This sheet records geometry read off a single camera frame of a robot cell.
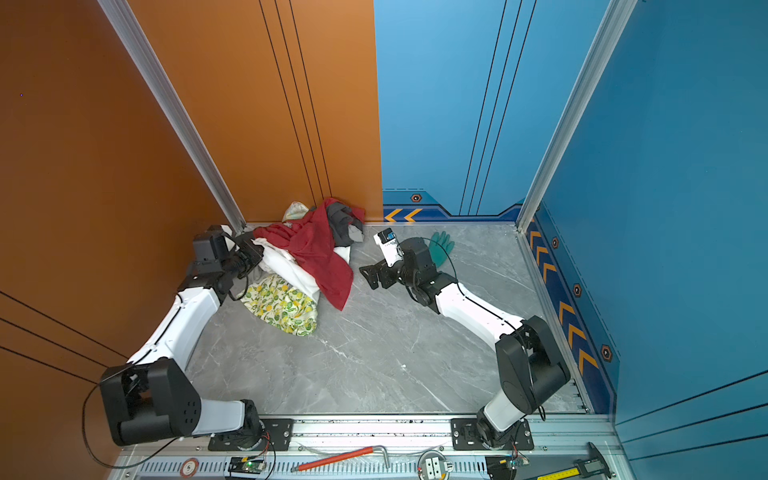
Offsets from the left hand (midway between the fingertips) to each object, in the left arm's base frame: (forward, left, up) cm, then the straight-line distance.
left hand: (264, 242), depth 84 cm
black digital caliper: (-49, -84, -21) cm, 100 cm away
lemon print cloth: (-9, -2, -19) cm, 21 cm away
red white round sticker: (-50, +10, -23) cm, 57 cm away
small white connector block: (-51, -46, -15) cm, 70 cm away
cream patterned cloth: (+30, +2, -15) cm, 33 cm away
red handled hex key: (-48, -26, -23) cm, 59 cm away
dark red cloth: (+7, -10, -4) cm, 13 cm away
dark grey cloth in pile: (+22, -19, -17) cm, 33 cm away
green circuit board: (-50, -4, -24) cm, 56 cm away
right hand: (-5, -31, -3) cm, 31 cm away
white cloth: (-3, -5, -5) cm, 8 cm away
